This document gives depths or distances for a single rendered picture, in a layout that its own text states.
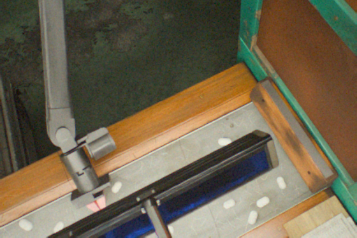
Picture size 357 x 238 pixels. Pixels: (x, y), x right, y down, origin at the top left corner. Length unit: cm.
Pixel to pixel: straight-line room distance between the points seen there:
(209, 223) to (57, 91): 49
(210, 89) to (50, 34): 46
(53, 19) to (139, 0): 144
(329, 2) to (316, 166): 43
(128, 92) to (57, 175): 99
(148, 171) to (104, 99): 101
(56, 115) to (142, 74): 117
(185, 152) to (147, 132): 12
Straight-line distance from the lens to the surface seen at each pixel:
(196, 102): 112
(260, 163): 74
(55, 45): 95
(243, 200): 106
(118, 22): 229
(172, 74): 205
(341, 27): 70
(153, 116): 112
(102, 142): 99
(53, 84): 95
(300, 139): 100
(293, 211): 105
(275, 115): 103
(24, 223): 114
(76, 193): 104
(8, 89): 192
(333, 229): 105
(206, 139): 111
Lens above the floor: 178
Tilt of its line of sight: 63 degrees down
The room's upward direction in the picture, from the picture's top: 9 degrees counter-clockwise
